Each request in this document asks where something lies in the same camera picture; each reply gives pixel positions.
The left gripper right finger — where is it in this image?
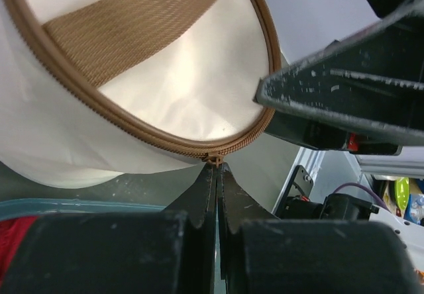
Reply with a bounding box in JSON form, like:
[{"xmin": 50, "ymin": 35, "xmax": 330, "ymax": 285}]
[{"xmin": 217, "ymin": 164, "xmax": 421, "ymax": 293}]

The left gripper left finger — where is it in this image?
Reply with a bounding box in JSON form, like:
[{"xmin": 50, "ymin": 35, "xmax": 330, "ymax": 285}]
[{"xmin": 1, "ymin": 166, "xmax": 217, "ymax": 293}]

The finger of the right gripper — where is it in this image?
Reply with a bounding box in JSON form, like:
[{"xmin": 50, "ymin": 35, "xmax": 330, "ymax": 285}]
[{"xmin": 254, "ymin": 12, "xmax": 423, "ymax": 146}]

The cream cylindrical laundry bag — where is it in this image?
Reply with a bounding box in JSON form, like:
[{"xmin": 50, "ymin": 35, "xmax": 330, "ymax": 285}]
[{"xmin": 1, "ymin": 0, "xmax": 281, "ymax": 189}]

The teal plastic basin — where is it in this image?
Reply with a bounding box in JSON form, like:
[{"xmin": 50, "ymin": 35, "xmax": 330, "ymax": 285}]
[{"xmin": 0, "ymin": 198, "xmax": 164, "ymax": 221}]

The red garment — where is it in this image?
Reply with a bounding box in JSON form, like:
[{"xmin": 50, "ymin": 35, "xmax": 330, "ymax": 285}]
[{"xmin": 0, "ymin": 216, "xmax": 38, "ymax": 279}]

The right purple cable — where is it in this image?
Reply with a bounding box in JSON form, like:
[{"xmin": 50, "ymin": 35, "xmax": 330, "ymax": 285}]
[{"xmin": 336, "ymin": 181, "xmax": 392, "ymax": 213}]

